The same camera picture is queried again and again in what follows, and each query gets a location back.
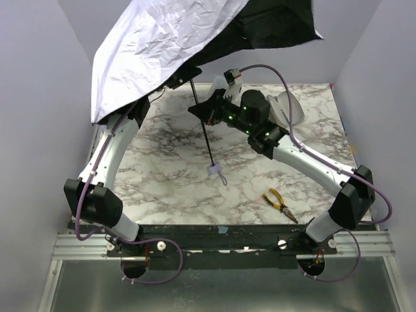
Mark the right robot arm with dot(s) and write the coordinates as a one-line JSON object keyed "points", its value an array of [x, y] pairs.
{"points": [[353, 196]]}

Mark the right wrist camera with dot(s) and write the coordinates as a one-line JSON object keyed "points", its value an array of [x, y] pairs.
{"points": [[231, 83]]}

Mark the lavender umbrella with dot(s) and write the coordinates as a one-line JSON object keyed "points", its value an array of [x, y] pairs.
{"points": [[152, 40]]}

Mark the beige umbrella case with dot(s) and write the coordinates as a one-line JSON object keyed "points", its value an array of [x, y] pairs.
{"points": [[279, 109]]}

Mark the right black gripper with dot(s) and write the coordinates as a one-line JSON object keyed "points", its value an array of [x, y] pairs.
{"points": [[214, 108]]}

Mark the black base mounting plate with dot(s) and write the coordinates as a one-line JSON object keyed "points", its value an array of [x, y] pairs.
{"points": [[200, 247]]}

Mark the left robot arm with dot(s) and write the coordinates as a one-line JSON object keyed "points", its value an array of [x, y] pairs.
{"points": [[92, 201]]}

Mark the yellow handled pliers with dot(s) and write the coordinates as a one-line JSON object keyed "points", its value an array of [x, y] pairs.
{"points": [[280, 205]]}

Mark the aluminium extrusion rail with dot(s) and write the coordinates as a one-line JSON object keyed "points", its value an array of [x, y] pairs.
{"points": [[363, 242]]}

